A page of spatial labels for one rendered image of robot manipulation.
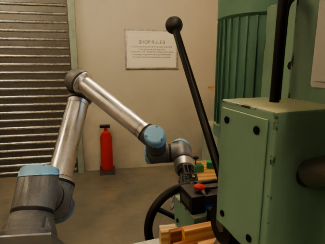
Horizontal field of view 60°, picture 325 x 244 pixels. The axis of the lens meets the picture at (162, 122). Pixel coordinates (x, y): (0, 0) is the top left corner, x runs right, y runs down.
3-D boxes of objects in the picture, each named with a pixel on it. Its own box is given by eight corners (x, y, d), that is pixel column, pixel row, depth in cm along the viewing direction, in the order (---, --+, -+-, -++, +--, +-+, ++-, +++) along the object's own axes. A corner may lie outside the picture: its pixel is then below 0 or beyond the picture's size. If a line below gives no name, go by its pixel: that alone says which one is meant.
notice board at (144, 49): (177, 68, 349) (177, 30, 339) (177, 68, 347) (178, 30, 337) (125, 69, 337) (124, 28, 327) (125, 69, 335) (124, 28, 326)
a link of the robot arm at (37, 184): (1, 207, 97) (12, 160, 106) (23, 219, 111) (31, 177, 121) (46, 204, 97) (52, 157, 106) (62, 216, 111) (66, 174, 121)
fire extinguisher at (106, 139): (114, 169, 360) (112, 123, 347) (115, 174, 341) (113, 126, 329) (100, 170, 356) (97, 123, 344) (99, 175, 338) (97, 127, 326)
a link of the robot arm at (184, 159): (172, 168, 131) (192, 169, 132) (173, 176, 127) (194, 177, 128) (175, 155, 125) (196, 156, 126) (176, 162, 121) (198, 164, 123)
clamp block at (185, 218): (216, 214, 89) (217, 188, 87) (241, 239, 76) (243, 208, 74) (172, 222, 84) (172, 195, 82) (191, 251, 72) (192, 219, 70)
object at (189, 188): (215, 190, 86) (215, 172, 84) (235, 206, 75) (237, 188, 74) (175, 196, 81) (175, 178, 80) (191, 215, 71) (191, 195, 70)
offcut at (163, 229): (174, 238, 72) (174, 223, 71) (177, 246, 69) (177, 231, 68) (159, 239, 71) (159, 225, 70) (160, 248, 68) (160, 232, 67)
